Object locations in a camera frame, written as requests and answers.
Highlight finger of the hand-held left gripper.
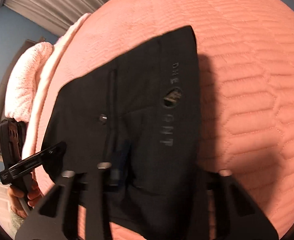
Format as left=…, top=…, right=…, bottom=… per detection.
left=0, top=142, right=67, bottom=185

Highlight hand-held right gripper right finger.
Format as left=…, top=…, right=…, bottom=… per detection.
left=188, top=169, right=279, bottom=240

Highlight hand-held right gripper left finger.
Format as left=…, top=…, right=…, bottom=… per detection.
left=14, top=140, right=132, bottom=240

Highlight black pants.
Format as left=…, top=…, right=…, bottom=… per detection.
left=41, top=25, right=208, bottom=240

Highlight person's left hand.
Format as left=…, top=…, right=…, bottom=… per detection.
left=7, top=176, right=41, bottom=218

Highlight pink knitted blanket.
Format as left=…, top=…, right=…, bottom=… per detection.
left=5, top=42, right=54, bottom=121

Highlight pale pink bed sheet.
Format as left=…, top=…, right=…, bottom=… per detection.
left=21, top=12, right=92, bottom=167

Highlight pink quilted bedspread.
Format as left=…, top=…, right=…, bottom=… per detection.
left=33, top=0, right=294, bottom=240

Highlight white pleated curtain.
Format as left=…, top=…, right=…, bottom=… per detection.
left=2, top=0, right=147, bottom=37

